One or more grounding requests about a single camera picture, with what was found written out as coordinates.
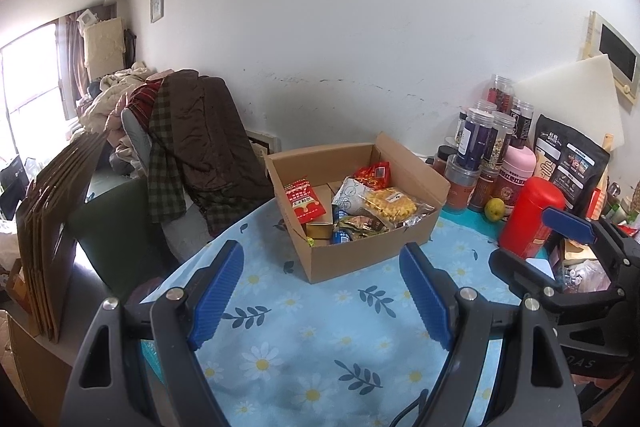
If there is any clear jar red label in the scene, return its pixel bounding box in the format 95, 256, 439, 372
486, 74, 516, 110

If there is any light blue box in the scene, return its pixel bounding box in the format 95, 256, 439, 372
525, 257, 556, 280

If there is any clear jar blue label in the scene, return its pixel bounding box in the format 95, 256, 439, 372
456, 108, 493, 170

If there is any brown quilted jacket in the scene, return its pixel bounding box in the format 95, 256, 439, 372
167, 69, 275, 235

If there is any grey chair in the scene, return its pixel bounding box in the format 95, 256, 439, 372
120, 107, 217, 268

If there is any yellow-green fruit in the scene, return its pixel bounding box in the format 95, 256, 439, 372
484, 198, 506, 223

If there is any gold window snack box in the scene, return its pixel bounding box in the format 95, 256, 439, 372
305, 221, 335, 242

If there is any white cutting board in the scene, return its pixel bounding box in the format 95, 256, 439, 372
512, 54, 626, 152

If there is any pink bottle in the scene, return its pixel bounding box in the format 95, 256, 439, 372
492, 146, 537, 208

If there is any bright window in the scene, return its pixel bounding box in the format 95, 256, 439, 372
0, 24, 66, 188

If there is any green plaid cloth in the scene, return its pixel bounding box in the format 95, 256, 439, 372
146, 79, 188, 224

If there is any green brown snack packet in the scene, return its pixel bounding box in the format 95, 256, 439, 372
337, 214, 396, 238

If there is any large red spice jar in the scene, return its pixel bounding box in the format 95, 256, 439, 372
444, 154, 483, 212

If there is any wooden framed blackboard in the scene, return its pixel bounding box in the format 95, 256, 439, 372
580, 11, 640, 108

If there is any dark green chair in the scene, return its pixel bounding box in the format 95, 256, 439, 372
67, 179, 183, 303

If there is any black cable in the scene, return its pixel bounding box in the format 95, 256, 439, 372
389, 388, 432, 427

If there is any clear jar dark label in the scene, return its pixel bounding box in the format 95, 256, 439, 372
510, 98, 536, 148

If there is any clear plastic bag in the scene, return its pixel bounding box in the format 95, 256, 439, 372
560, 259, 613, 293

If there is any yellow corn snack packet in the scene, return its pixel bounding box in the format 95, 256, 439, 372
362, 187, 436, 230

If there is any crinkled red snack packet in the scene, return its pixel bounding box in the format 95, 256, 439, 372
352, 161, 392, 198

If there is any red striped cloth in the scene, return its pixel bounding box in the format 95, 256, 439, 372
127, 79, 163, 128

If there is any stack of flat cardboard boxes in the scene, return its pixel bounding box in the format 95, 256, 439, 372
15, 132, 108, 343

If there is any beige bedding pile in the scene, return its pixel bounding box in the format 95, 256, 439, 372
75, 62, 176, 168

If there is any red plastic canister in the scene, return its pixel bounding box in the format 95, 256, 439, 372
498, 177, 568, 260

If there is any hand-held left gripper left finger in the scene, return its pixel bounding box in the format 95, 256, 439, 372
60, 239, 246, 427

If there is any clear jar of nuts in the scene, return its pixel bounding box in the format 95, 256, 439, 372
482, 111, 517, 170

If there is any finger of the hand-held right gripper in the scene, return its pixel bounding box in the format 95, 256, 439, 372
542, 206, 640, 293
489, 247, 626, 313

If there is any clear white snack packet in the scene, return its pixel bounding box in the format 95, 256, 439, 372
331, 177, 373, 218

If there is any red spice jar dark cap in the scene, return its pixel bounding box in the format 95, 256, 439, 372
469, 167, 499, 212

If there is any black printed pouch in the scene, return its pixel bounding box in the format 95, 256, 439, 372
532, 114, 612, 218

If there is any purple curtain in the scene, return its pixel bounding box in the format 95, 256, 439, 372
54, 9, 91, 120

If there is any teal table cover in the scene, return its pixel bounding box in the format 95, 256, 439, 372
432, 204, 506, 253

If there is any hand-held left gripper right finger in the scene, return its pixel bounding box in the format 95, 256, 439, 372
399, 242, 576, 427

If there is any blue floral tablecloth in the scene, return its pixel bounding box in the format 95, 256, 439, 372
142, 197, 531, 427

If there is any yellow red noodle packet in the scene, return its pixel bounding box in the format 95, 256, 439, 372
585, 134, 618, 220

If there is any brown cardboard box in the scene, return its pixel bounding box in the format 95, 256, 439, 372
264, 131, 451, 284

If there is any cream padded panel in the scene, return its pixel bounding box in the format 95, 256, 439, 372
82, 17, 128, 80

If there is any small black cap spice bottle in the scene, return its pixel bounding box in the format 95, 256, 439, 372
432, 146, 458, 175

